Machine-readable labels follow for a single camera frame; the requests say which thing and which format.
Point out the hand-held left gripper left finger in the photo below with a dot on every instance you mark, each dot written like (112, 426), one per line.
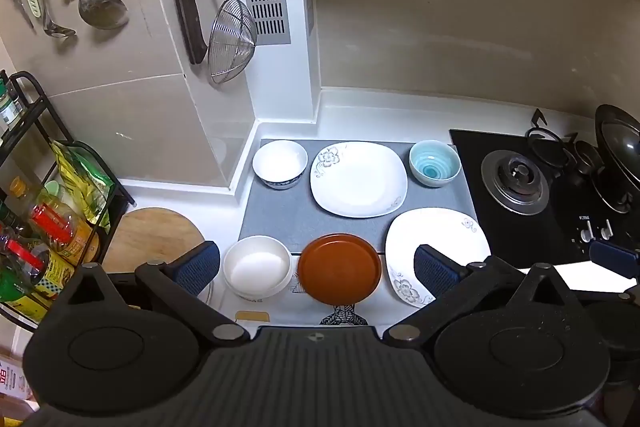
(197, 266)

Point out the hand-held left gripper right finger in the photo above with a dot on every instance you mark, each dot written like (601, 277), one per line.
(435, 271)

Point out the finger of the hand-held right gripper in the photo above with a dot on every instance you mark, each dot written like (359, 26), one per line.
(612, 254)

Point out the white square floral plate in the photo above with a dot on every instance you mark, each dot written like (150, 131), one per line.
(400, 257)
(357, 182)

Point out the plain white bowl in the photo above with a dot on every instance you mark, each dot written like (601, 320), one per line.
(257, 264)

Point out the brown round plate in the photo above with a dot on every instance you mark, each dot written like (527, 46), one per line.
(340, 267)

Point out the light blue bowl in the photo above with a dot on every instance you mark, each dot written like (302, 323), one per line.
(434, 164)

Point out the white bowl with blue rim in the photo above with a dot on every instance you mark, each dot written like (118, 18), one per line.
(280, 159)

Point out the white stove knob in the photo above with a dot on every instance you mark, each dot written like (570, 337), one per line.
(606, 229)
(586, 229)

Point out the round wooden cutting board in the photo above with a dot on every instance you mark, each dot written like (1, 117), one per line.
(150, 237)

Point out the black gas stove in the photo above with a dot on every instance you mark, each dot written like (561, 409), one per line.
(525, 237)

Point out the grey mat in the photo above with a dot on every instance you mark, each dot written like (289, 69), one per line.
(280, 217)

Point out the black patterned white cloth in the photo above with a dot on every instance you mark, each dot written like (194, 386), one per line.
(345, 314)

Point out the black wok with glass lid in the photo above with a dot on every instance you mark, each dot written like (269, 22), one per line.
(620, 142)

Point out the round metal stove burner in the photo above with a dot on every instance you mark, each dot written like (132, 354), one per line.
(517, 179)

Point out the black pan support grate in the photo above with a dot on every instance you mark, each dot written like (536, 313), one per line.
(550, 148)

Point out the yellow oil bottle red label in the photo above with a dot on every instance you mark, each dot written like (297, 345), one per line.
(60, 227)

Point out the yellow green bag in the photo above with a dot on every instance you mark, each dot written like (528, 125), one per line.
(80, 177)

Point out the green bottle with red cap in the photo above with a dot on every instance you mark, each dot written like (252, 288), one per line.
(30, 267)

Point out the dark bottle with yellow cap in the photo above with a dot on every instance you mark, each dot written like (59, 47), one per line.
(17, 202)

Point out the cardboard box with red print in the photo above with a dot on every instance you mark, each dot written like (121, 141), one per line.
(12, 382)

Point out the jar with green lid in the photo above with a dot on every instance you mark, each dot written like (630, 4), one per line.
(7, 107)

